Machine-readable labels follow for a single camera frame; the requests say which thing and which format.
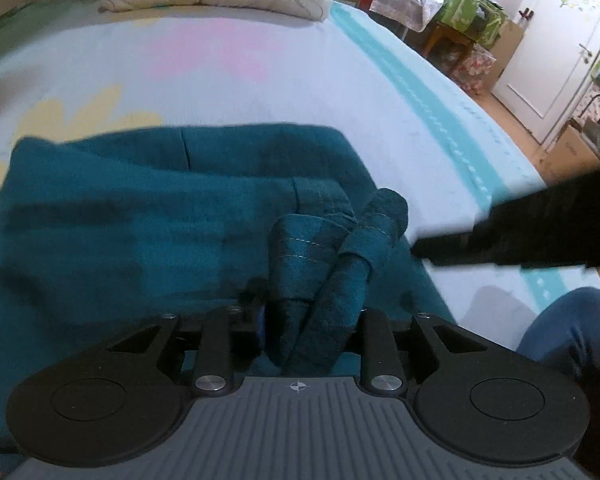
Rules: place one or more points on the blue jeans leg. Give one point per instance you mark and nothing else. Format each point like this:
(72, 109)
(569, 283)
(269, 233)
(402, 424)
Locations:
(566, 336)

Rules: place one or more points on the wooden side table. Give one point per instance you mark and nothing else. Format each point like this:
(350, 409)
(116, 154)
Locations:
(444, 34)

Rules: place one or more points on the cardboard box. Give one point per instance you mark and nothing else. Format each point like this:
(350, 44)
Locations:
(569, 157)

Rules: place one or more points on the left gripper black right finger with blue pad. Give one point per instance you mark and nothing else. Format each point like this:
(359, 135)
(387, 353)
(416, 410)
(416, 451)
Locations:
(472, 396)

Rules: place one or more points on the green patterned storage box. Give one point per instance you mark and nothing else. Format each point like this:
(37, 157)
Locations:
(479, 20)

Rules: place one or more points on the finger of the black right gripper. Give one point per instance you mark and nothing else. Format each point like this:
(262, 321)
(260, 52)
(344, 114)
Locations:
(555, 227)

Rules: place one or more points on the floral light blue bedsheet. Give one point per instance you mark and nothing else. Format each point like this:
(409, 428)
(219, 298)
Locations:
(70, 71)

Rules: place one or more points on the teal pants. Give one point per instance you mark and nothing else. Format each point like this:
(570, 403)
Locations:
(99, 234)

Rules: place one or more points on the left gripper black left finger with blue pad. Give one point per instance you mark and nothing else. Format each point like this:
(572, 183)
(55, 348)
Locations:
(122, 397)

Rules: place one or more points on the white door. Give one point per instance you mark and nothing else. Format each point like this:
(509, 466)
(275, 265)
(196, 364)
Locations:
(560, 44)

